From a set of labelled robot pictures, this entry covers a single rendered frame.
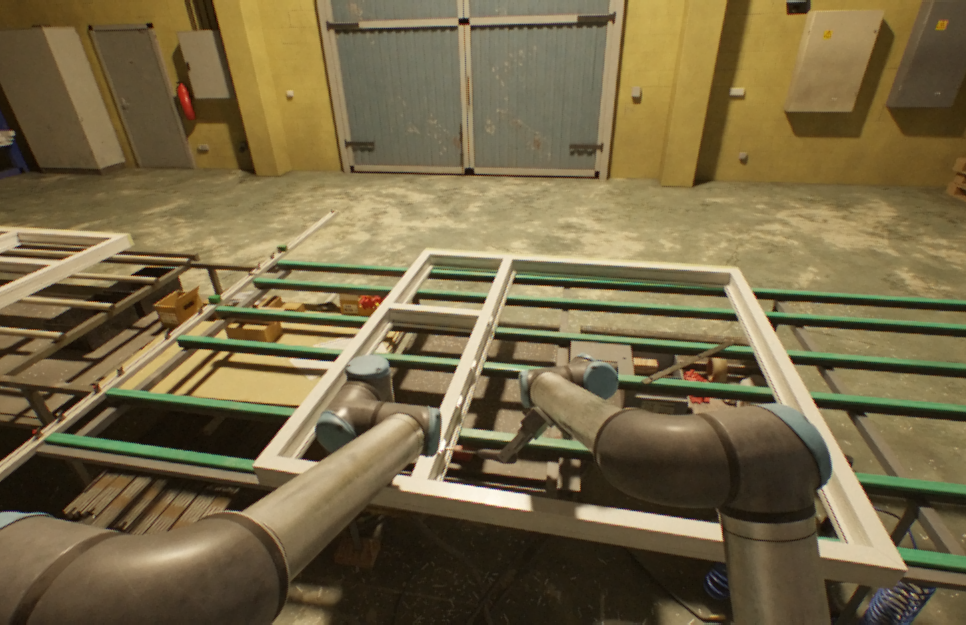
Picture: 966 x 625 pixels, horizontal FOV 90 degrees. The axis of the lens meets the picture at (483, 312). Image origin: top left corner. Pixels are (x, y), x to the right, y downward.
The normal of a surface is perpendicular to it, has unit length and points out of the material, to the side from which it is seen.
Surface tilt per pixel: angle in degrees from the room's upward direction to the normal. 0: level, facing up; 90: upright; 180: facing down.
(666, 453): 46
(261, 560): 54
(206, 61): 90
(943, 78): 90
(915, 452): 0
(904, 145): 90
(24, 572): 5
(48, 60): 90
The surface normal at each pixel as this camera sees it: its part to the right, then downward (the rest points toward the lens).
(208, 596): 0.67, -0.42
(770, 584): -0.54, 0.00
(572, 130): -0.18, 0.50
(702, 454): -0.22, -0.36
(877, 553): -0.02, -0.87
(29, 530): 0.07, -0.99
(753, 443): 0.07, -0.50
